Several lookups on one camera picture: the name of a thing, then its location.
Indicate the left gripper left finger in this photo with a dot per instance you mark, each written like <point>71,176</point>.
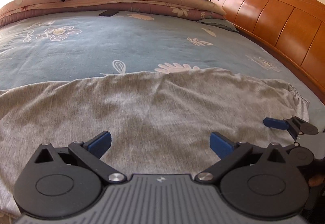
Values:
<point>88,154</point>

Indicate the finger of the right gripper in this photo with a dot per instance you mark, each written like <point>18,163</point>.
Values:
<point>295,126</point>
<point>298,155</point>

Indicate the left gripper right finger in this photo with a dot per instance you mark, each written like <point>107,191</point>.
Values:
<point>231,155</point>

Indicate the grey sweatpants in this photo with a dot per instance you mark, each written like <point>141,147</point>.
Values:
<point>160,123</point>

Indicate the person's right hand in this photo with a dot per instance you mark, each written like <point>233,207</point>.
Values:
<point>316,180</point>

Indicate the orange wooden headboard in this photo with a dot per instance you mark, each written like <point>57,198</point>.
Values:
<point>292,31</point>

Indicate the blue floral bed sheet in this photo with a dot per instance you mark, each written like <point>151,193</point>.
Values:
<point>80,45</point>

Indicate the black smartphone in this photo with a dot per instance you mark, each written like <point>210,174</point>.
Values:
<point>109,13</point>

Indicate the pink floral folded quilt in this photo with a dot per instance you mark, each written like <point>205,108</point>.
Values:
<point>17,10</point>

